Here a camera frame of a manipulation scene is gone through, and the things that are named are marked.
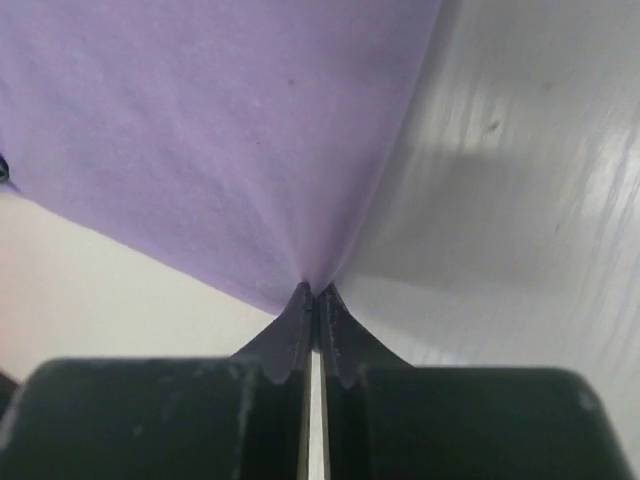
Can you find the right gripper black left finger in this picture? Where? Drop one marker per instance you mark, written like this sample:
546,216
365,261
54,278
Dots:
245,416

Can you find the purple t shirt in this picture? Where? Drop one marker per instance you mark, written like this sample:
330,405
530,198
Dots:
240,142

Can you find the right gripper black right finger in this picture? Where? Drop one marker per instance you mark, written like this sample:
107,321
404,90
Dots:
384,418

